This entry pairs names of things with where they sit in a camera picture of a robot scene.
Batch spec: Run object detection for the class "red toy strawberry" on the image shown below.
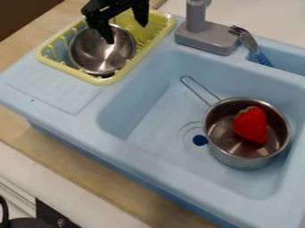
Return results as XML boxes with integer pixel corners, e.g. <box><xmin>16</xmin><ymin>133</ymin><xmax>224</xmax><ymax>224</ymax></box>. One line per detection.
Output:
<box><xmin>231</xmin><ymin>105</ymin><xmax>269</xmax><ymax>145</ymax></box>

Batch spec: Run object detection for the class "light blue toy sink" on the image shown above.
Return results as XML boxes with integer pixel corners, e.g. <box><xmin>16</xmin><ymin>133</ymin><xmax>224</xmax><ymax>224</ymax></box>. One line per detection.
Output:
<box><xmin>0</xmin><ymin>12</ymin><xmax>305</xmax><ymax>228</ymax></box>

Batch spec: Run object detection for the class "grey tap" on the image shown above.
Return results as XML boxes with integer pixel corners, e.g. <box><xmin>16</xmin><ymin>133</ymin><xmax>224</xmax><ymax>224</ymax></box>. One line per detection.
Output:
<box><xmin>172</xmin><ymin>0</ymin><xmax>243</xmax><ymax>57</ymax></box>

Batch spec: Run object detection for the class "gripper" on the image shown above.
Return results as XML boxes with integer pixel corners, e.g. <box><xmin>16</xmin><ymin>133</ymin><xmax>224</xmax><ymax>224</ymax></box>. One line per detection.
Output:
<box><xmin>79</xmin><ymin>0</ymin><xmax>152</xmax><ymax>45</ymax></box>

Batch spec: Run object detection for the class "silver basket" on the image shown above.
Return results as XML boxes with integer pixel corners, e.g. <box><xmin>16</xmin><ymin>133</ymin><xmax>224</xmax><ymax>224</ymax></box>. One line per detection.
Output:
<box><xmin>68</xmin><ymin>23</ymin><xmax>138</xmax><ymax>77</ymax></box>

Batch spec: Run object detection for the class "silver fork with blue handle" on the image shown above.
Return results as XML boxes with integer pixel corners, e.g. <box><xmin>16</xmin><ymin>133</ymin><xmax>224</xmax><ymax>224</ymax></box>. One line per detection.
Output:
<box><xmin>227</xmin><ymin>24</ymin><xmax>276</xmax><ymax>69</ymax></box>

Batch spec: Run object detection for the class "silver pot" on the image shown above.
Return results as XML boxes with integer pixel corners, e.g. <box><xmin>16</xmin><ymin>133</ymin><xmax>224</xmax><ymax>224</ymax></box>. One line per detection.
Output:
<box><xmin>178</xmin><ymin>75</ymin><xmax>293</xmax><ymax>171</ymax></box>

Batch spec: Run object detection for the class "yellow dish rack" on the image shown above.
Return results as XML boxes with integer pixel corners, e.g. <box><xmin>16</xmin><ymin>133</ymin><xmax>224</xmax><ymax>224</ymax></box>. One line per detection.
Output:
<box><xmin>36</xmin><ymin>8</ymin><xmax>178</xmax><ymax>87</ymax></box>

